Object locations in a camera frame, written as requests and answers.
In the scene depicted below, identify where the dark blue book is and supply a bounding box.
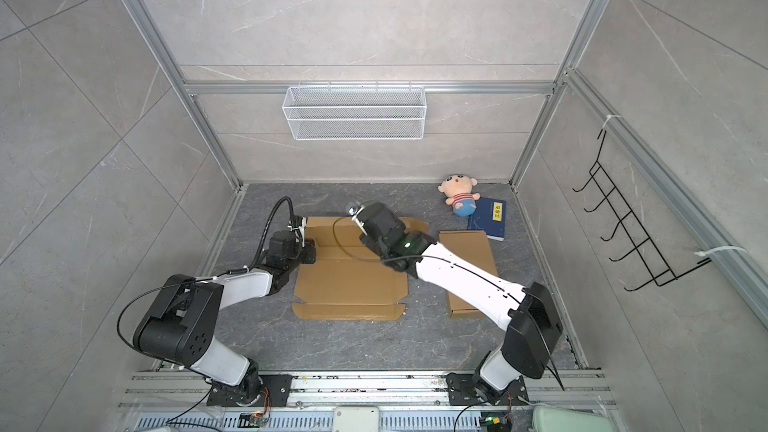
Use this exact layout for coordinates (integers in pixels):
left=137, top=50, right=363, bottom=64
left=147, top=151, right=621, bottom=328
left=467, top=197, right=507, bottom=241

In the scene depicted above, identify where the white wire mesh basket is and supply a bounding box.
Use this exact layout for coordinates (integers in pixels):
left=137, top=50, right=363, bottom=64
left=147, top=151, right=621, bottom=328
left=282, top=85, right=428, bottom=141

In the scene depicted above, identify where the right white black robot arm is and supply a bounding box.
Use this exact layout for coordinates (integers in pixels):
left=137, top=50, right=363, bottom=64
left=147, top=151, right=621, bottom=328
left=347, top=202, right=564, bottom=403

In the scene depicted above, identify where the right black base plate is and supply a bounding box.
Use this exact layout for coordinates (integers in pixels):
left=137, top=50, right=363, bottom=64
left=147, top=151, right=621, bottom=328
left=445, top=372, right=528, bottom=406

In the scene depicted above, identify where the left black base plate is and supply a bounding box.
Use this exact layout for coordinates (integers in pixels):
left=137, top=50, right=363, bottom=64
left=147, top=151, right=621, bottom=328
left=206, top=374, right=293, bottom=407

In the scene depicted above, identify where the pale green container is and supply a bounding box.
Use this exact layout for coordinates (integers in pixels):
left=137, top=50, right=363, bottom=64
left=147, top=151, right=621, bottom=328
left=532, top=405, right=614, bottom=432

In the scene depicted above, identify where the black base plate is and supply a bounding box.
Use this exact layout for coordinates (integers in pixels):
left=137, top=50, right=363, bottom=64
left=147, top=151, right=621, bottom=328
left=445, top=372, right=528, bottom=406
left=206, top=374, right=293, bottom=407

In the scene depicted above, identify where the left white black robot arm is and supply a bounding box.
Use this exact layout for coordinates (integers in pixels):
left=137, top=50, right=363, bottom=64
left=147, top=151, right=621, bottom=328
left=132, top=228, right=316, bottom=393

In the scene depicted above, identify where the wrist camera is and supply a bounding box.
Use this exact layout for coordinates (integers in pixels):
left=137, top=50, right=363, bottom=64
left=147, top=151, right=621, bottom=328
left=289, top=215, right=307, bottom=243
left=346, top=201, right=364, bottom=229

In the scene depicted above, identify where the brown cardboard box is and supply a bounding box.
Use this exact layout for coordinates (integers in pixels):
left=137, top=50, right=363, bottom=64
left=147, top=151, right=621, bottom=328
left=438, top=231, right=498, bottom=319

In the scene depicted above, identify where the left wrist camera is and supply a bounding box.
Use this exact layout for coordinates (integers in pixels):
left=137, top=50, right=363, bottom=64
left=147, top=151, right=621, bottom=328
left=289, top=215, right=307, bottom=243

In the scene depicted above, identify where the aluminium mounting rail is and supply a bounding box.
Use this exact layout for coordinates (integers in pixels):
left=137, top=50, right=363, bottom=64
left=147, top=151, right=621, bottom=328
left=117, top=369, right=618, bottom=411

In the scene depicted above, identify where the brown cardboard sheet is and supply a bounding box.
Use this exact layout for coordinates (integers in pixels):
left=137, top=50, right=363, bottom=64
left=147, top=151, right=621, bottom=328
left=292, top=217, right=408, bottom=321

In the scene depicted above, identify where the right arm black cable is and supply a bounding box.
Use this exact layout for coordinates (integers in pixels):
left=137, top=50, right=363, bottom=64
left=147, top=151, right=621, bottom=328
left=331, top=214, right=566, bottom=391

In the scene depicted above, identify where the white electrical box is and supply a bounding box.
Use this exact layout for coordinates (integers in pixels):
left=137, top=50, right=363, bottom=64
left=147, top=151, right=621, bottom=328
left=332, top=406, right=380, bottom=432

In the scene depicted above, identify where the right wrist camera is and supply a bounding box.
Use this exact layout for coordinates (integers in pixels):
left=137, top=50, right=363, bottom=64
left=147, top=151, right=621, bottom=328
left=346, top=201, right=364, bottom=229

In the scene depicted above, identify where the black wire hook rack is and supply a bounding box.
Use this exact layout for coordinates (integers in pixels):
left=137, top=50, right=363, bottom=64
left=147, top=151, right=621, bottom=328
left=572, top=130, right=713, bottom=292

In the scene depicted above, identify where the plush doll striped shirt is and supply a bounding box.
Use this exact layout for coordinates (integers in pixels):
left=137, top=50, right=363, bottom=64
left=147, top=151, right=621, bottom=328
left=438, top=174, right=481, bottom=217

